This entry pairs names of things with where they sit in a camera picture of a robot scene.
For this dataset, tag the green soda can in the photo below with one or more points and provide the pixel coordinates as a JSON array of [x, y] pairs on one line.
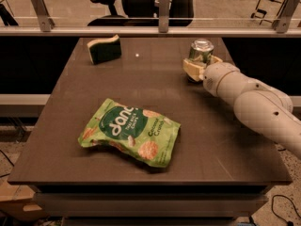
[[201, 50]]

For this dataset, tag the green rice chips bag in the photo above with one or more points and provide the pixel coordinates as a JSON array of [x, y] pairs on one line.
[[145, 135]]

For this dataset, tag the metal rail bracket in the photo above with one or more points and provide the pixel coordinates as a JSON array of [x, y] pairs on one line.
[[45, 21], [163, 15], [282, 22]]

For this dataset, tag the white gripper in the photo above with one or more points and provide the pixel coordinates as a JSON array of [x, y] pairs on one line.
[[214, 78]]

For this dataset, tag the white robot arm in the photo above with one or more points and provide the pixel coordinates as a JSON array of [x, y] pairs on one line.
[[261, 108]]

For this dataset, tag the cardboard box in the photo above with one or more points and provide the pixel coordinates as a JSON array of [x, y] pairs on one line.
[[17, 202]]

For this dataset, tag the left metal rail bracket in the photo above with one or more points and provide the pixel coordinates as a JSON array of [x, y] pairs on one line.
[[45, 21]]

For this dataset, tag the middle metal rail bracket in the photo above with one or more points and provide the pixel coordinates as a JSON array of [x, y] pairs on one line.
[[163, 15]]

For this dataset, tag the black office chair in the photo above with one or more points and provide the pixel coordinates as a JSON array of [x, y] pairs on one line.
[[144, 13]]

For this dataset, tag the wooden stool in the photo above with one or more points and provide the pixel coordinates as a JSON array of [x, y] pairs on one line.
[[266, 11]]

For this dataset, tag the right metal rail bracket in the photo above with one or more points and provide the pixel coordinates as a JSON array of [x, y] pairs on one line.
[[282, 22]]

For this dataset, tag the horizontal metal rail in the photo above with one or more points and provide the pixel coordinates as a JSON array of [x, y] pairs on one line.
[[135, 31]]

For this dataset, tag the green yellow sponge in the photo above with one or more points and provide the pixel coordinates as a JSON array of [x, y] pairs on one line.
[[105, 49]]

